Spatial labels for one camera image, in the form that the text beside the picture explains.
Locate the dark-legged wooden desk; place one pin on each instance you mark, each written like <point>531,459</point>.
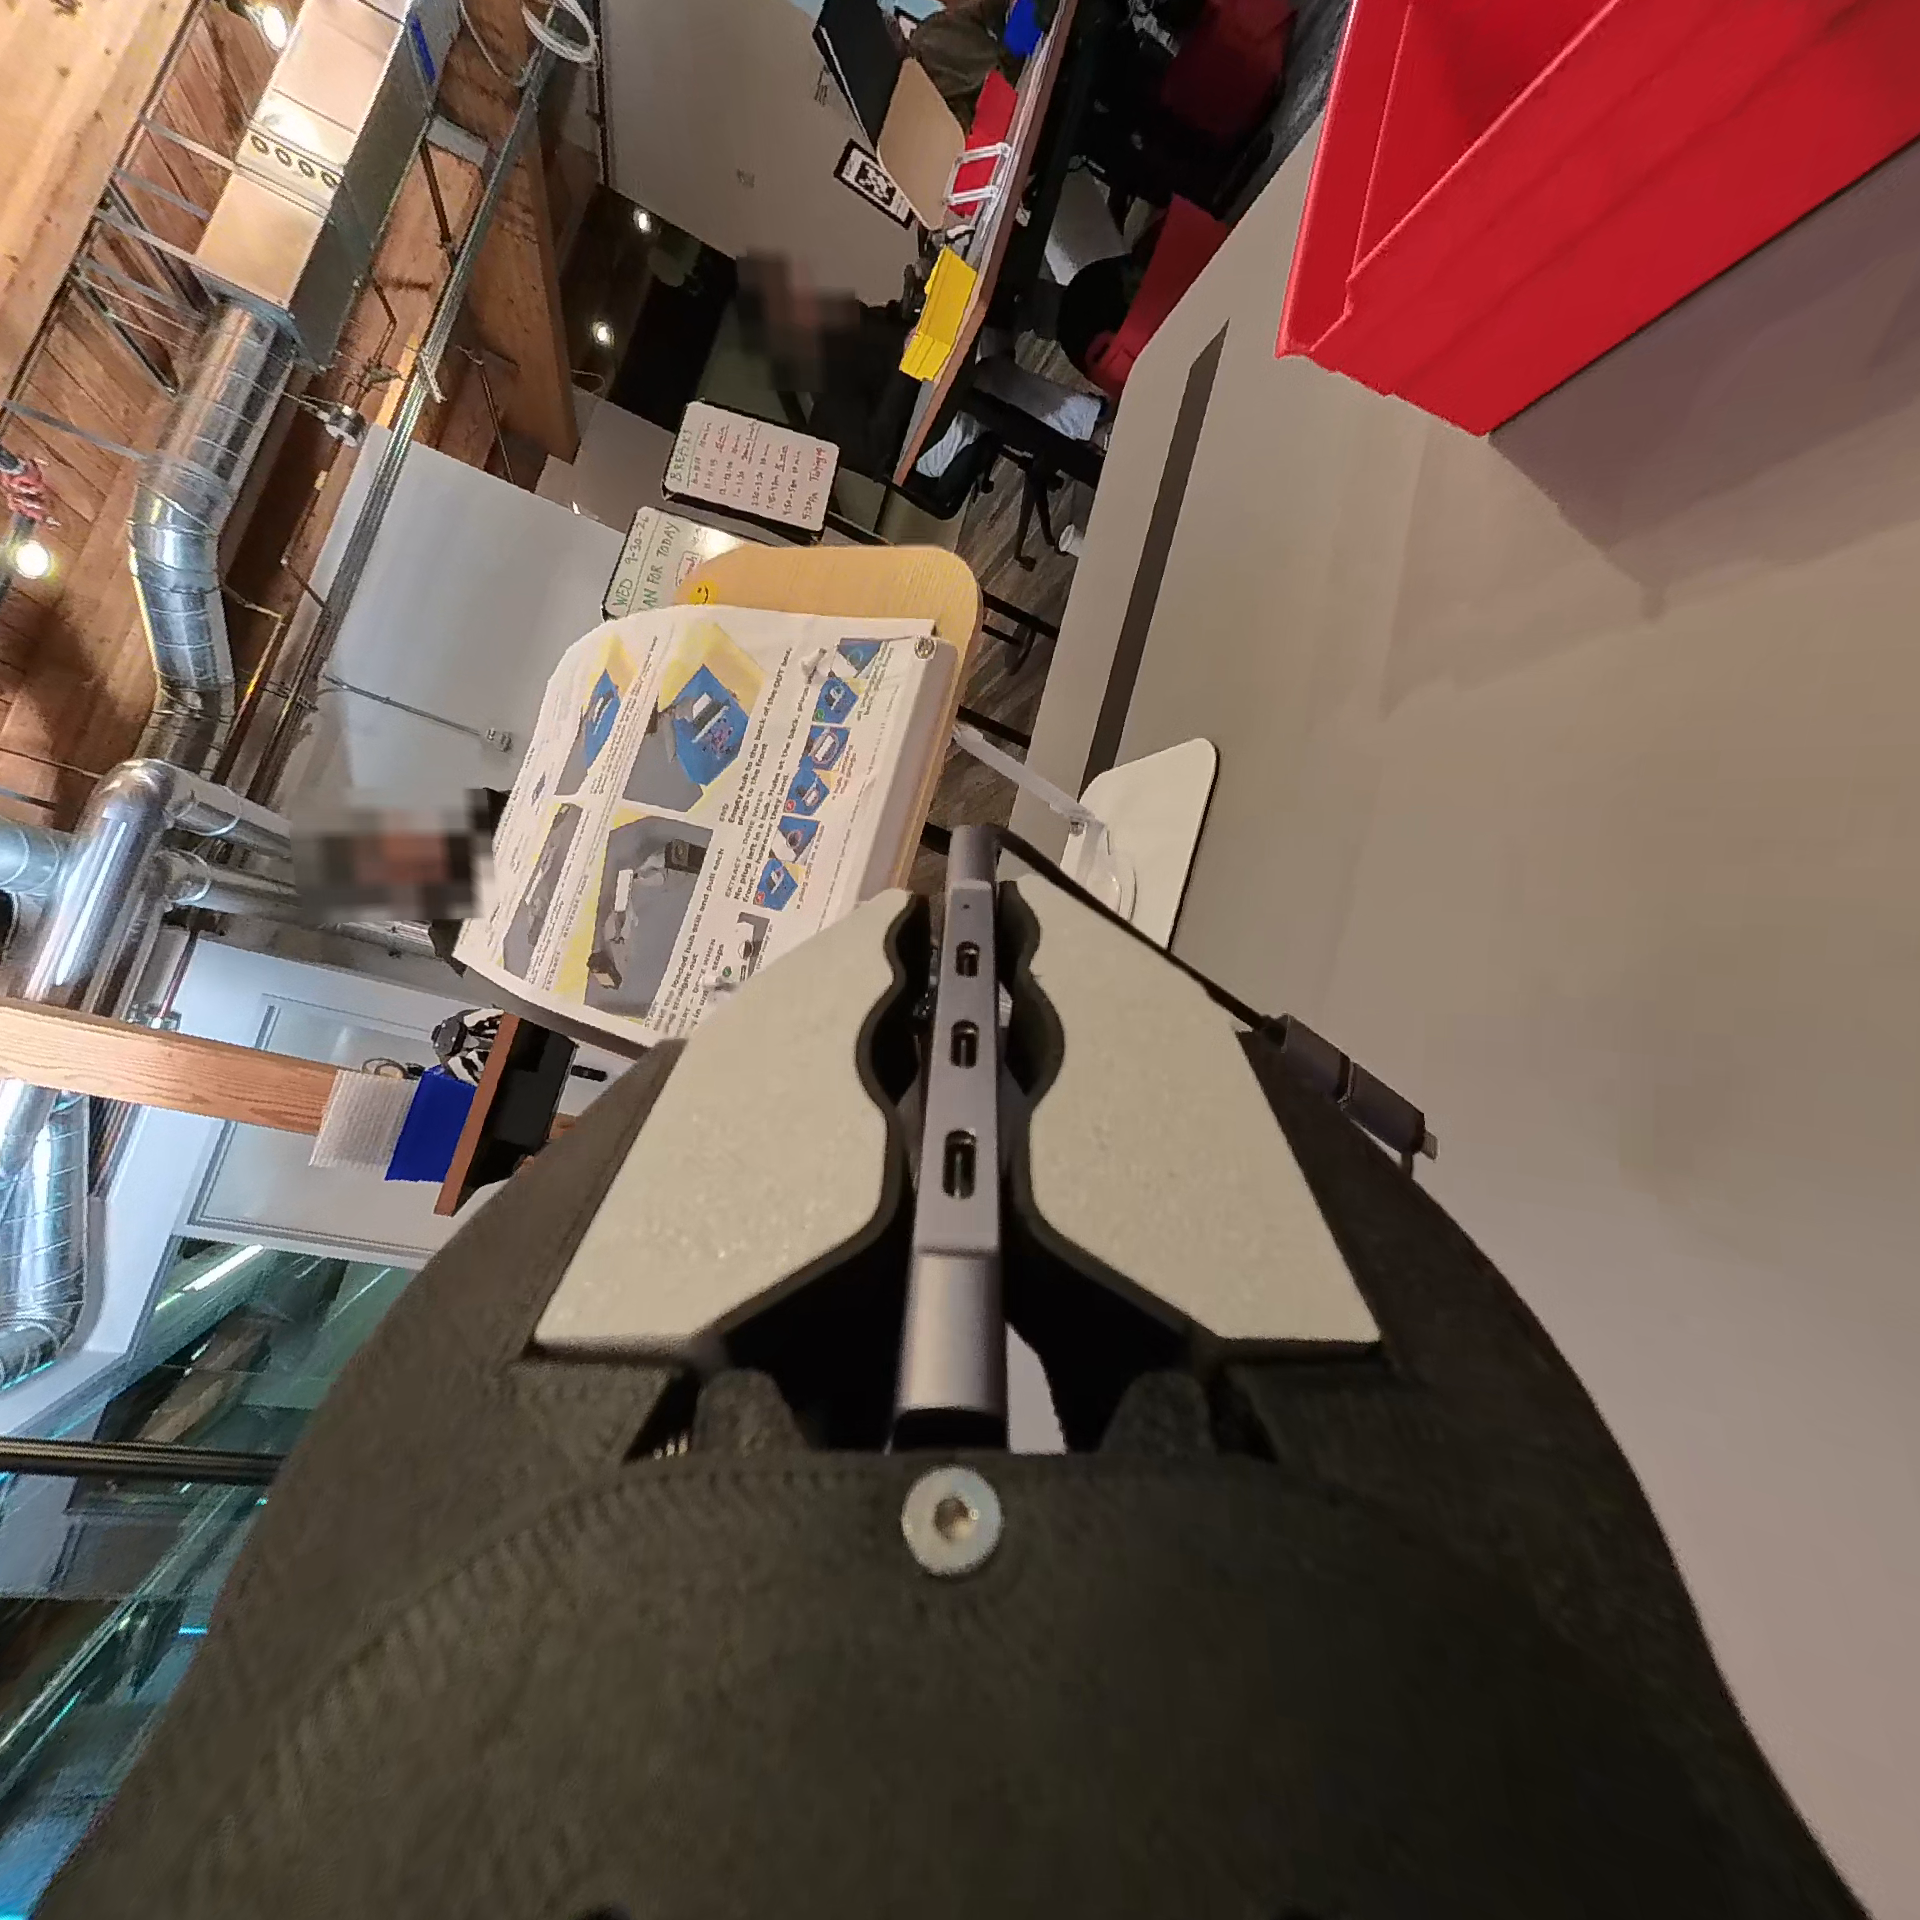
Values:
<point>1019,180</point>

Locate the white and blue box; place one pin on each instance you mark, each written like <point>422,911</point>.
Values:
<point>388,1124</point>

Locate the brown wooden desk frame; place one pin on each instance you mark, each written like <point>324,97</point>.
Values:
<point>148,1059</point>

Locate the black swivel office chair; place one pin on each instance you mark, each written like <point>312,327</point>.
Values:
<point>1003,435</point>

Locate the whiteboard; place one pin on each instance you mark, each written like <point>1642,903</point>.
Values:
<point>651,569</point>
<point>750,474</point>

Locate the black and tan board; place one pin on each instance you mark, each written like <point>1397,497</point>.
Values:
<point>901,106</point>

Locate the red and black bag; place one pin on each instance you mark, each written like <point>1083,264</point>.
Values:
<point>1193,248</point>

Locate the silver insulated pipe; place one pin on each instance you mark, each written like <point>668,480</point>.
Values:
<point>89,900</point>

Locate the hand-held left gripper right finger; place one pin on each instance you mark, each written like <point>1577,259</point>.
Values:
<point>1184,1170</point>

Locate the printed instruction sheet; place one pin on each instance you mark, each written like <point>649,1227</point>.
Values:
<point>704,810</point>

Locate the yellow box stack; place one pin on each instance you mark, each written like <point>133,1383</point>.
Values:
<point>941,306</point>

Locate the instruction sheet on stand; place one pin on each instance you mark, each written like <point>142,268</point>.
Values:
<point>1148,810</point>

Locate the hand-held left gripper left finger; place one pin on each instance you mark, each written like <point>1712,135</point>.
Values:
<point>720,1170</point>

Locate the metal ventilation duct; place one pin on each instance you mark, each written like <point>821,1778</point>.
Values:
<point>194,451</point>

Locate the small black white tag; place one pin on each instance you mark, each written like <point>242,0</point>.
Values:
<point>873,180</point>

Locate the red plastic bin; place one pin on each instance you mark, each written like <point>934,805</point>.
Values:
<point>1576,195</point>

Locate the black tripod pole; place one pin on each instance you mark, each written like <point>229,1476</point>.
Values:
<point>134,1459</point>

